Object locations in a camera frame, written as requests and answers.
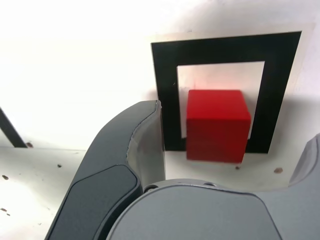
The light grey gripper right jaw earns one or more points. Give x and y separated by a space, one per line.
200 215

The red cube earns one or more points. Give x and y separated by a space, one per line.
217 125

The black tape square outline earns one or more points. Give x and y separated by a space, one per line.
165 75

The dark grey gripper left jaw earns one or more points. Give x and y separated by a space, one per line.
100 175

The black tape strip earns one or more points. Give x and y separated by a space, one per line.
12 130

